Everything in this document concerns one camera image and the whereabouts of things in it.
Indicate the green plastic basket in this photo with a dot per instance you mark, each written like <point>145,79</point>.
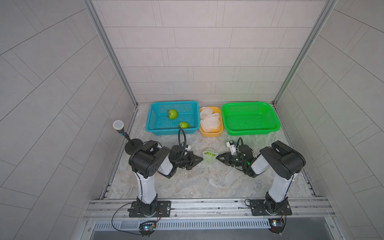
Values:
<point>249,118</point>

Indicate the microphone on black stand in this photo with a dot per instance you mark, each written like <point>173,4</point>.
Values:
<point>132,144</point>

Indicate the right circuit board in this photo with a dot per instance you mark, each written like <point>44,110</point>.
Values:
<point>277,225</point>

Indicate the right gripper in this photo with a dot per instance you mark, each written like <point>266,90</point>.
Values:
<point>227,157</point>

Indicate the white foam nets pile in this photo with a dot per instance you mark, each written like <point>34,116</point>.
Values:
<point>209,120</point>

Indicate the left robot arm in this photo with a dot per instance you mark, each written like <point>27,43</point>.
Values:
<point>147,159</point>

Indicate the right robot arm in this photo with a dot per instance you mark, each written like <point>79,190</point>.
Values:
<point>280,159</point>

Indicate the left circuit board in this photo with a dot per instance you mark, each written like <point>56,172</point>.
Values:
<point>147,228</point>

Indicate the white foam net sleeve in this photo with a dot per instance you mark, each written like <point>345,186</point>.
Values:
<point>210,150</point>

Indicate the circuit board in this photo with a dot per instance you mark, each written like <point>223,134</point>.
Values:
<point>147,228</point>
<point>277,225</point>

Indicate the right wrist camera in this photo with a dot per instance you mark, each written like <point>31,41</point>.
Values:
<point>232,146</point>

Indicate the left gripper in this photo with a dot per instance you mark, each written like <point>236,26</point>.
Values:
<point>191,158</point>

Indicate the teal plastic basket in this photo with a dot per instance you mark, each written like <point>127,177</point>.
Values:
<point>165,118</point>

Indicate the green custard apple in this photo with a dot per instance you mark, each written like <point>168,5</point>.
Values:
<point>209,157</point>
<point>172,114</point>

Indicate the yellow plastic tub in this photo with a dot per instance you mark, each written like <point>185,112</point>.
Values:
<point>216,132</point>

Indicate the green custard apple in basket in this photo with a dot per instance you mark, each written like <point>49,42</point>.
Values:
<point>172,114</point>

